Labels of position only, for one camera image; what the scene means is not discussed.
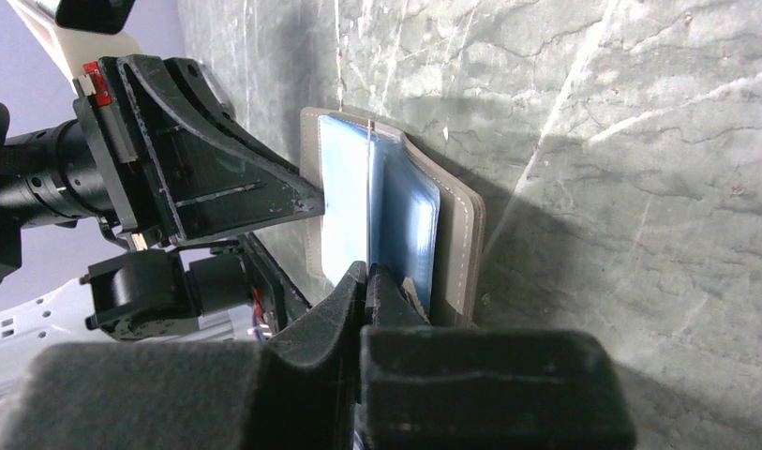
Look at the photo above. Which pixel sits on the grey card holder wallet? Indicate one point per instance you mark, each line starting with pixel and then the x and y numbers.
pixel 428 226

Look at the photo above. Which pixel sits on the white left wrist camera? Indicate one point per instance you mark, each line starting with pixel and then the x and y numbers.
pixel 71 49

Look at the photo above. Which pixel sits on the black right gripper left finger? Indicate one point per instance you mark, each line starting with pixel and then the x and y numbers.
pixel 293 391

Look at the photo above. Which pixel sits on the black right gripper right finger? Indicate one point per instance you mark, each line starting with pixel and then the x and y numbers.
pixel 436 387

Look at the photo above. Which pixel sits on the white VIP credit card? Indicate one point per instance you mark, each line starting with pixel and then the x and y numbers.
pixel 370 145

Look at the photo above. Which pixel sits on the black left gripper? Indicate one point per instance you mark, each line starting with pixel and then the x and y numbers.
pixel 170 177

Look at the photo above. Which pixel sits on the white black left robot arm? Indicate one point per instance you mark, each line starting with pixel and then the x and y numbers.
pixel 55 318

